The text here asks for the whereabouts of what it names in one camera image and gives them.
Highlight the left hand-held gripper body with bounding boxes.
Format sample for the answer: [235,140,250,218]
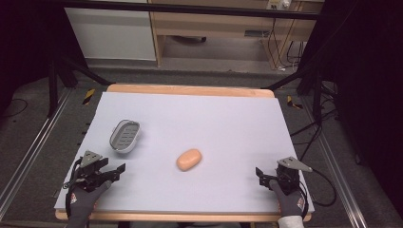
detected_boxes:
[67,150,112,193]

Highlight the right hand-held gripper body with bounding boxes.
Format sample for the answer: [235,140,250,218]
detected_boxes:
[274,156,314,196]

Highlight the grey soap dish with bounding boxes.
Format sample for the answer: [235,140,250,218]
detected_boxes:
[108,119,142,155]

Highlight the orange soap bar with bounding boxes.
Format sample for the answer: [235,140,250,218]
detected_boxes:
[175,147,203,173]

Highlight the person's right hand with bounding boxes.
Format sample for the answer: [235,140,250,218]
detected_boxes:
[268,180,308,220]

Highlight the person's left hand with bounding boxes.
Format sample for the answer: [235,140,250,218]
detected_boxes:
[65,180,112,228]

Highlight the yellow black floor tape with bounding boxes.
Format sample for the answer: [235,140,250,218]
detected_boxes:
[82,87,96,106]
[286,95,304,111]

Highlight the white table sheet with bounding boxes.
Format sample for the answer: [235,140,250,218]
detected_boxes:
[53,91,316,214]

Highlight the black metal stand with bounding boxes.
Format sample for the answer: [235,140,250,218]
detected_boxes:
[47,55,116,119]
[260,62,325,125]

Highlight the wooden table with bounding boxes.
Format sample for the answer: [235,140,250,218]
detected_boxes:
[54,83,314,223]

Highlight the black curtain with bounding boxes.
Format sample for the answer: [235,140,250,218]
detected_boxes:
[0,0,84,108]
[305,0,403,211]

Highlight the white cabinet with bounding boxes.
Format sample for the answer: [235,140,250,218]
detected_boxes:
[64,7,157,62]

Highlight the wooden desk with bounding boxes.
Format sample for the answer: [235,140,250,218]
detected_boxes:
[147,0,321,69]

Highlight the white power socket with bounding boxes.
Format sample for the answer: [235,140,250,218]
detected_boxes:
[266,0,292,10]

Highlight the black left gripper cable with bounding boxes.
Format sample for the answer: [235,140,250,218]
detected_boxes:
[62,157,84,220]

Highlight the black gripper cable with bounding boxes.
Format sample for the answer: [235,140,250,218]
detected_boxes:
[62,157,84,220]
[303,168,337,208]

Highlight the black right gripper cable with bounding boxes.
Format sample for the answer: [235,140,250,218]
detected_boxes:
[303,168,337,208]

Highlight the metal floor rail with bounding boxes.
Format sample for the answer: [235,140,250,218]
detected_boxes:
[299,97,369,228]
[0,87,74,220]

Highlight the black floor cables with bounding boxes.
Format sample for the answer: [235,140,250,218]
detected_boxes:
[289,81,340,163]

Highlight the thin black floor cable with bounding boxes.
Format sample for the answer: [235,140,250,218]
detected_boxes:
[0,97,29,120]

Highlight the cables under desk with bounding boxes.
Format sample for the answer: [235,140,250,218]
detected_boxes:
[266,17,306,72]

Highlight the black horizontal frame bar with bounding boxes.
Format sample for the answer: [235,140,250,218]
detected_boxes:
[59,0,321,21]

